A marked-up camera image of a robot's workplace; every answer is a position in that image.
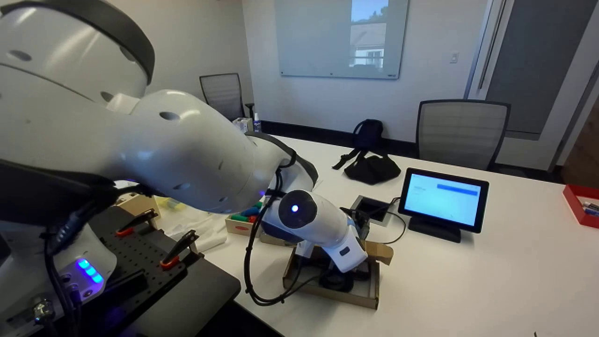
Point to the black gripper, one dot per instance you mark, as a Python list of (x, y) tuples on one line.
[(335, 275)]

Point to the brown cardboard box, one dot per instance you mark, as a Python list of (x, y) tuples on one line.
[(362, 290)]

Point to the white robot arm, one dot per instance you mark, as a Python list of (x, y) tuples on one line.
[(188, 150)]

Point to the wooden shape sorter box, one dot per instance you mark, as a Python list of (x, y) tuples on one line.
[(137, 204)]

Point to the red box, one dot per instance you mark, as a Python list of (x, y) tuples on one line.
[(583, 204)]

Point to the black square device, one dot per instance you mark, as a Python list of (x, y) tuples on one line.
[(373, 210)]

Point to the wooden tray of blocks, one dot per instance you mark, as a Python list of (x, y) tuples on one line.
[(240, 225)]

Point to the black tablet on stand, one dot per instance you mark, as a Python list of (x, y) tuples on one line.
[(442, 198)]

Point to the white crumpled cloth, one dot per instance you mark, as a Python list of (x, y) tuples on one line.
[(189, 227)]

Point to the black clamp with orange tips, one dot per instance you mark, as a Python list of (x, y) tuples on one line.
[(135, 223), (178, 249)]

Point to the small spray bottle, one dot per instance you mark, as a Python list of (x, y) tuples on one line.
[(255, 122)]

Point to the grey mesh office chair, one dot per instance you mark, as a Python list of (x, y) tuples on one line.
[(221, 94), (463, 131)]

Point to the glass whiteboard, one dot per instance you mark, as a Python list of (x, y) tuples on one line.
[(339, 37)]

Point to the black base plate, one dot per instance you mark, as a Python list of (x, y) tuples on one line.
[(156, 292)]

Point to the white wall switch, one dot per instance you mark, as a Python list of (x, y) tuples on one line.
[(453, 56)]

